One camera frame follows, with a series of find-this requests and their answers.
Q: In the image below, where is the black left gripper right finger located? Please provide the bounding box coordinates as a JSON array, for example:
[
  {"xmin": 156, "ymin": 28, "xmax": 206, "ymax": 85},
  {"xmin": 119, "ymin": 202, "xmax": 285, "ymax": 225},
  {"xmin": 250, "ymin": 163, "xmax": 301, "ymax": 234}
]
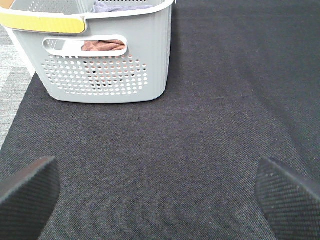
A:
[{"xmin": 255, "ymin": 157, "xmax": 320, "ymax": 240}]

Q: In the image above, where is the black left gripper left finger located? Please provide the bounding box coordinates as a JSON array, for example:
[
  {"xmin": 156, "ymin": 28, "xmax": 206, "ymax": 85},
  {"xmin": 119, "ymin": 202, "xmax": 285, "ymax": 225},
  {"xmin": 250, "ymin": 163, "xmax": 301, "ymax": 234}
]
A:
[{"xmin": 0, "ymin": 156, "xmax": 61, "ymax": 240}]

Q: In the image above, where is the black table mat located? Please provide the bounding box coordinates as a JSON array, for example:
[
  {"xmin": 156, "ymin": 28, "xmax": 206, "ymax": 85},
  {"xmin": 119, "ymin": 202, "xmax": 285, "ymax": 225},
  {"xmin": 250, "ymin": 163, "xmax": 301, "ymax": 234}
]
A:
[{"xmin": 0, "ymin": 0, "xmax": 320, "ymax": 240}]

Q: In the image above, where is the grey perforated laundry basket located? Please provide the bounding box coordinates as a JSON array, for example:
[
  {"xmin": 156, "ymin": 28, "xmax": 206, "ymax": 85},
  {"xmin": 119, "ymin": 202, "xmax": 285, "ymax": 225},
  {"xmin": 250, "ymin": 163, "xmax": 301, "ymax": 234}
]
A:
[{"xmin": 0, "ymin": 0, "xmax": 173, "ymax": 104}]

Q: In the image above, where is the brown towel in basket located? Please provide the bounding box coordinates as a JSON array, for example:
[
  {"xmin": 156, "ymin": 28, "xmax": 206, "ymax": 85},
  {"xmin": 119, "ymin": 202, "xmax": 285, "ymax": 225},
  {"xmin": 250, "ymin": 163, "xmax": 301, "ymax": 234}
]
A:
[{"xmin": 81, "ymin": 39, "xmax": 125, "ymax": 51}]

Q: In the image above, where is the yellow tape strip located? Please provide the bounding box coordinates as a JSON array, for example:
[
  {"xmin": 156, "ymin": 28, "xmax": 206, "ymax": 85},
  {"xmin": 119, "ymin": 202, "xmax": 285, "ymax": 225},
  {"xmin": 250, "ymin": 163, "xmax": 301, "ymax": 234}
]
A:
[{"xmin": 0, "ymin": 11, "xmax": 86, "ymax": 34}]

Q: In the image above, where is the grey-purple towel in basket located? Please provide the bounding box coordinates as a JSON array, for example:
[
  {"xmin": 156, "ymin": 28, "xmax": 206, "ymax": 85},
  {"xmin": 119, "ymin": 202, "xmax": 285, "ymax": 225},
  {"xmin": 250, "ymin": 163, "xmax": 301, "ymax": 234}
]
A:
[{"xmin": 90, "ymin": 0, "xmax": 153, "ymax": 13}]

